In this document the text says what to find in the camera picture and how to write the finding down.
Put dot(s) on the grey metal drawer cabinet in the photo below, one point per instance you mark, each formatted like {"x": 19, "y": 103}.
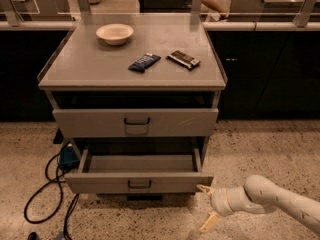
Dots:
{"x": 90, "y": 74}

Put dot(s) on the blue snack bar wrapper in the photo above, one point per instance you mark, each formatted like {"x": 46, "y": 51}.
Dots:
{"x": 143, "y": 63}

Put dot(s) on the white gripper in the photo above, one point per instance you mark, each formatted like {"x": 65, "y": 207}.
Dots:
{"x": 218, "y": 201}

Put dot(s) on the white horizontal rail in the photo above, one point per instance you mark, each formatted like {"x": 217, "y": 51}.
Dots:
{"x": 210, "y": 26}

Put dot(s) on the blue power box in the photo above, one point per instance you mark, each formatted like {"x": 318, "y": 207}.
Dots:
{"x": 67, "y": 157}

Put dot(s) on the steel background table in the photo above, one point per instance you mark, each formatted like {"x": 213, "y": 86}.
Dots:
{"x": 264, "y": 10}

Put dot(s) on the grey drawer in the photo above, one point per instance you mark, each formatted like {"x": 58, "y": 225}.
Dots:
{"x": 85, "y": 123}
{"x": 138, "y": 174}

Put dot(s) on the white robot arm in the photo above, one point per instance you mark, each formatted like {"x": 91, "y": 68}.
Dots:
{"x": 259, "y": 195}

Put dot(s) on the black snack bar wrapper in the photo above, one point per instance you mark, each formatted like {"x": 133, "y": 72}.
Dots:
{"x": 184, "y": 59}

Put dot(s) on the white ceramic bowl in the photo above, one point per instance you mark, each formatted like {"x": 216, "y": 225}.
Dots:
{"x": 115, "y": 34}

